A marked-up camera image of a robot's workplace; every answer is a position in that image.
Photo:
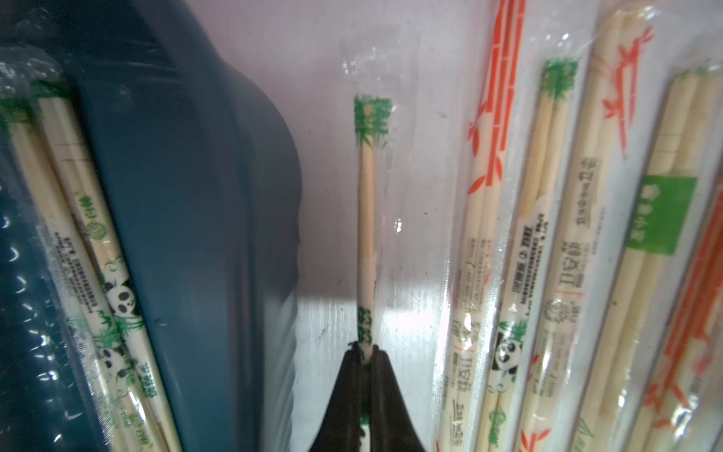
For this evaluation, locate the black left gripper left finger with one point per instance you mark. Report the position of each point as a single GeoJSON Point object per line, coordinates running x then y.
{"type": "Point", "coordinates": [342, 426]}

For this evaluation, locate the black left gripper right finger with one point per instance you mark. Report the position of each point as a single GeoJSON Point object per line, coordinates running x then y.
{"type": "Point", "coordinates": [391, 428]}

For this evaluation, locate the teal plastic storage box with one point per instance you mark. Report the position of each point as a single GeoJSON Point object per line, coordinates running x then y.
{"type": "Point", "coordinates": [204, 186]}

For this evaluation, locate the leaf top chopsticks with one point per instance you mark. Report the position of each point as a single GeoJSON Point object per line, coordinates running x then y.
{"type": "Point", "coordinates": [377, 74]}

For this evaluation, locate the panda wrapped chopsticks in box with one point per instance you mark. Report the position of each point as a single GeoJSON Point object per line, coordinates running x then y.
{"type": "Point", "coordinates": [79, 176]}

